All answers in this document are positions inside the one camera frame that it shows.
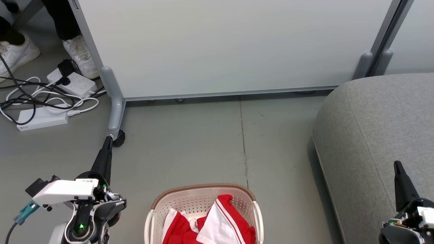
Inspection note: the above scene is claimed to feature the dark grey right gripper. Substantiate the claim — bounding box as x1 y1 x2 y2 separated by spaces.
383 161 434 228

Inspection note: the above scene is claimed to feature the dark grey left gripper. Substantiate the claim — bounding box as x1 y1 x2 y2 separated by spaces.
75 135 127 224

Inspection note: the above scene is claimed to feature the white and red shirt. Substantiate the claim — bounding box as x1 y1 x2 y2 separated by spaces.
196 194 257 244

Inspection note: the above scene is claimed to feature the grey fabric sofa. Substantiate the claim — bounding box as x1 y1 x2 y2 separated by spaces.
312 73 434 244

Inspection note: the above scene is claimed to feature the grey partition leg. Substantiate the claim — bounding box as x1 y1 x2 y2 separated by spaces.
353 52 373 81
373 50 394 77
100 66 127 141

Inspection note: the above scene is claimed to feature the white flat power box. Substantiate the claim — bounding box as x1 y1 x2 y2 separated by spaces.
16 106 69 132

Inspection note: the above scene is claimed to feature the white power strip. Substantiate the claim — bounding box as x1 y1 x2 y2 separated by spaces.
47 68 98 99

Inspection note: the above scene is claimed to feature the black square plug adapter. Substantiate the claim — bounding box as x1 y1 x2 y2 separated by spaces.
57 59 76 78

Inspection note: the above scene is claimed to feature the white sneaker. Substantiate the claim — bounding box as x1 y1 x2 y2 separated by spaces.
0 34 41 83
63 35 100 80

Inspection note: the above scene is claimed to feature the cream perforated laundry basket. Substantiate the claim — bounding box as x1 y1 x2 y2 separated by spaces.
144 184 264 244

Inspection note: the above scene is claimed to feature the black trouser leg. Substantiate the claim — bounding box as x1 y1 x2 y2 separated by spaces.
0 15 27 46
42 0 82 41

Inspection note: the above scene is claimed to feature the narrow white partition board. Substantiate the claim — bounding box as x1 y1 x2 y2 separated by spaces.
385 0 434 76

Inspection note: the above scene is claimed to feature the large white partition board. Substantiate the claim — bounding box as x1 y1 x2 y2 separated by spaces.
68 0 402 101

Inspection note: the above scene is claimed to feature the grey metal table leg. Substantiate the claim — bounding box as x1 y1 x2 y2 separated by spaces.
10 0 45 33

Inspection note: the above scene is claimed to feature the teal plug left camera cable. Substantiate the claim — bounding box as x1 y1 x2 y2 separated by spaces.
5 200 40 244

